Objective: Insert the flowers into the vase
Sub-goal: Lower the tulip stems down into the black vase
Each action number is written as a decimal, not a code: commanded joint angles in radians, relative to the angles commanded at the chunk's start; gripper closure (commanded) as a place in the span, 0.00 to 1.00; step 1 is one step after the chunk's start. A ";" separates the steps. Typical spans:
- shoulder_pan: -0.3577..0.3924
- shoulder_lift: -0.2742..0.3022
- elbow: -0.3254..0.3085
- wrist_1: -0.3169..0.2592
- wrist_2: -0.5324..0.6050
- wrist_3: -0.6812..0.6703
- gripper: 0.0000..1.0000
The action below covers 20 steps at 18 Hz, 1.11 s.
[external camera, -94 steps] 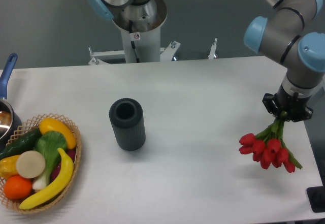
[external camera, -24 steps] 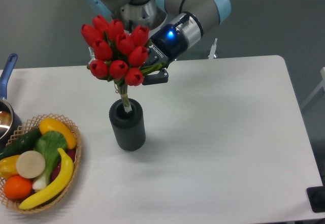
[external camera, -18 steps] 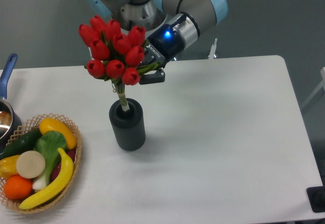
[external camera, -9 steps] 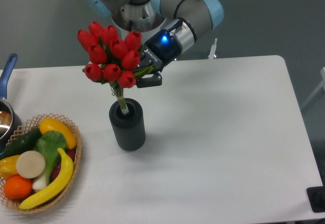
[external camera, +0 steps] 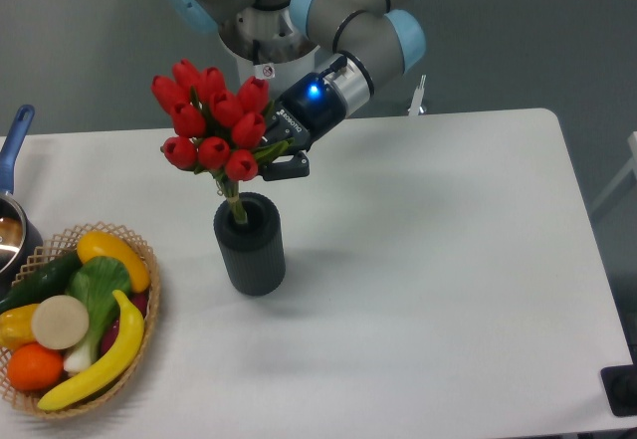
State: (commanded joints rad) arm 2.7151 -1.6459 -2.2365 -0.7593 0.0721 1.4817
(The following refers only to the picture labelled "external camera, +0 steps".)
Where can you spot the red tulip bouquet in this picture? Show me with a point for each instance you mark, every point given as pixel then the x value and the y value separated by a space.
pixel 215 130

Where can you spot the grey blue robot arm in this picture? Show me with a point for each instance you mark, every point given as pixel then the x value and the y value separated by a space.
pixel 323 59

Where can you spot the green bok choy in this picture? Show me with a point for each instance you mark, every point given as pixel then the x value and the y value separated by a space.
pixel 93 285

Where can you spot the woven wicker basket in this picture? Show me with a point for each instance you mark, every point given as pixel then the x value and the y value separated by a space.
pixel 53 248

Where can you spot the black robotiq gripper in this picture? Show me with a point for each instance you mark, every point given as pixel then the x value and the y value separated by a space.
pixel 303 113

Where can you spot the purple eggplant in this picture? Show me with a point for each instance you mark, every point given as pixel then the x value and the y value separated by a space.
pixel 140 300

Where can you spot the dark grey ribbed vase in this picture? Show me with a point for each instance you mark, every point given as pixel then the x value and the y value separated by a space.
pixel 253 254

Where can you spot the white frame at right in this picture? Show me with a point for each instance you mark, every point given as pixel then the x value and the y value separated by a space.
pixel 622 182

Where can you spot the yellow squash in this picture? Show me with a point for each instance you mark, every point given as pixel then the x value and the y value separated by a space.
pixel 102 244

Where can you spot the beige round disc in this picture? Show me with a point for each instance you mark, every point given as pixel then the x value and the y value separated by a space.
pixel 60 322

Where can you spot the yellow bell pepper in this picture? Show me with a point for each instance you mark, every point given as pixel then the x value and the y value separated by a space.
pixel 16 328

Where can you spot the orange fruit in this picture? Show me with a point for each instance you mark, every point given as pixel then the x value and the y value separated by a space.
pixel 33 367

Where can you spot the green cucumber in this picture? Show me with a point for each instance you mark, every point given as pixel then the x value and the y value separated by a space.
pixel 50 280

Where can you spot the blue handled steel pot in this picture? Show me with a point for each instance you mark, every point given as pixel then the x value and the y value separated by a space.
pixel 19 237

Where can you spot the black device at edge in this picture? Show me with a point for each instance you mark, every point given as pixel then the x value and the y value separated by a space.
pixel 620 387

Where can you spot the yellow banana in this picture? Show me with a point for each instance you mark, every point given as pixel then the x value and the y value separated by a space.
pixel 106 369

